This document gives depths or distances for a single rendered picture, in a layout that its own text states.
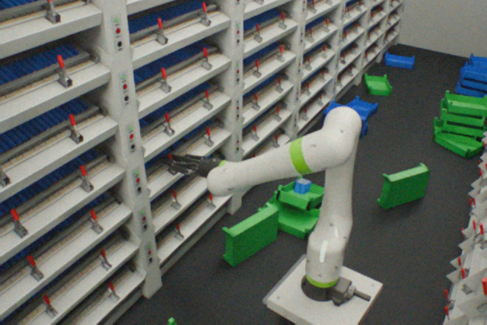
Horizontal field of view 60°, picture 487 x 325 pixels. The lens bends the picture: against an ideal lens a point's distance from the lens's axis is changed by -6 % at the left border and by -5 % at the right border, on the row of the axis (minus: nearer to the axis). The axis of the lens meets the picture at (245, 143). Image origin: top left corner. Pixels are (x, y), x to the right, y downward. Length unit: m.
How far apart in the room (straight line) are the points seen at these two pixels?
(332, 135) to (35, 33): 0.86
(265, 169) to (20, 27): 0.82
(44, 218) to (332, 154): 0.90
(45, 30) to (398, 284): 1.83
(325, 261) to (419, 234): 1.09
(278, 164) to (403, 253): 1.19
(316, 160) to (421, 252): 1.25
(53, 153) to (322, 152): 0.80
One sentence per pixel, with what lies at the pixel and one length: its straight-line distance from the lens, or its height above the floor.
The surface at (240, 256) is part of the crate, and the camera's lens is 2.19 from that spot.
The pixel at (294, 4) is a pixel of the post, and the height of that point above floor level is 1.01.
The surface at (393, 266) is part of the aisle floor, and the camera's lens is 2.32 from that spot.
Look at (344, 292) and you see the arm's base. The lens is 1.63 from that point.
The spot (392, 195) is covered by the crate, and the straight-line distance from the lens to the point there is 2.61.
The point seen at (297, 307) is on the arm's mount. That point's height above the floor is 0.33.
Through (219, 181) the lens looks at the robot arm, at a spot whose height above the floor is 0.73.
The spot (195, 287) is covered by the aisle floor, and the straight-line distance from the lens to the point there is 2.12.
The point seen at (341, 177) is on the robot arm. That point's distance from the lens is 1.54.
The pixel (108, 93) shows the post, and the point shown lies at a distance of 1.50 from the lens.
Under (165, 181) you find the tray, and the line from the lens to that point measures 1.86.
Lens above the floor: 1.62
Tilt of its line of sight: 31 degrees down
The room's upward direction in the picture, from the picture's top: 1 degrees clockwise
